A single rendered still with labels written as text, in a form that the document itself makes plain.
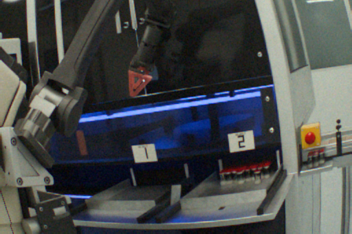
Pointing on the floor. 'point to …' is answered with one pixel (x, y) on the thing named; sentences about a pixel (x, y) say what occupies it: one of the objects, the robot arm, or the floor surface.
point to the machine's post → (286, 91)
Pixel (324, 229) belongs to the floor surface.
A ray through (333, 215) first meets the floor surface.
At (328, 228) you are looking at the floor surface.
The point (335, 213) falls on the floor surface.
